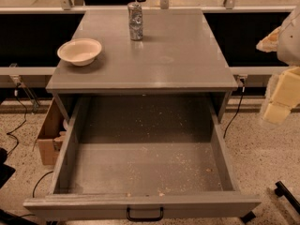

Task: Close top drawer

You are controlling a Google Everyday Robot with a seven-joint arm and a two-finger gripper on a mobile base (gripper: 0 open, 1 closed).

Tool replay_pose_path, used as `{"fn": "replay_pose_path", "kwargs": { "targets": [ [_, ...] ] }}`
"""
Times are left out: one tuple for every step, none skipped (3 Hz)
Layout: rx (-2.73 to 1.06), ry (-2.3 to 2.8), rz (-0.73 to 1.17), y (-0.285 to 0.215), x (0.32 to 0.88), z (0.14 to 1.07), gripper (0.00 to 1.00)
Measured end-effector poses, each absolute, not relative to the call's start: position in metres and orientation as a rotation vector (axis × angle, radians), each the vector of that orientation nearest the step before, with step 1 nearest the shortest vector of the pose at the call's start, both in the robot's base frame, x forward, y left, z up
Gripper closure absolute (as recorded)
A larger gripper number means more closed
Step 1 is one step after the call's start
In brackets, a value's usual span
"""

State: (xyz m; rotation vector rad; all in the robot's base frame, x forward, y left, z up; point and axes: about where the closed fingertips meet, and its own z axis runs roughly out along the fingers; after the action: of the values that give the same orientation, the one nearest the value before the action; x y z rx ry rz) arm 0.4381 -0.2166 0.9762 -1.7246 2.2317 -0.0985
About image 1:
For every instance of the metal railing frame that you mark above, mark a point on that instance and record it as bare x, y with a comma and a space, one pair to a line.
150, 3

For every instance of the black object left edge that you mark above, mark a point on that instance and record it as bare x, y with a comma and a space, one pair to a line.
5, 171

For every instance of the black top drawer handle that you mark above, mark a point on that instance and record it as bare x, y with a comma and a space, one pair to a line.
145, 215

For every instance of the black stand leg right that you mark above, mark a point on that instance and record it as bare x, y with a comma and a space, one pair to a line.
282, 191

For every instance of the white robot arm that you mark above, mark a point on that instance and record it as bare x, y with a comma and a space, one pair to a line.
285, 41

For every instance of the grey top drawer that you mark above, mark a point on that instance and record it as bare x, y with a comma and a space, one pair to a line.
143, 153

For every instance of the crushed silver can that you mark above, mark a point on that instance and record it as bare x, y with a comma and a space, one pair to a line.
135, 20

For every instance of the grey drawer cabinet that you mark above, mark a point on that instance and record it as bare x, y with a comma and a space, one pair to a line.
178, 53

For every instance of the brown cardboard box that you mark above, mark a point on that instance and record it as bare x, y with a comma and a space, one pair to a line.
51, 135

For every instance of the white paper bowl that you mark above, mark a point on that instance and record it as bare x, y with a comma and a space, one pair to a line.
80, 52

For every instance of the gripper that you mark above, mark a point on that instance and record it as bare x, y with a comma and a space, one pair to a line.
290, 46

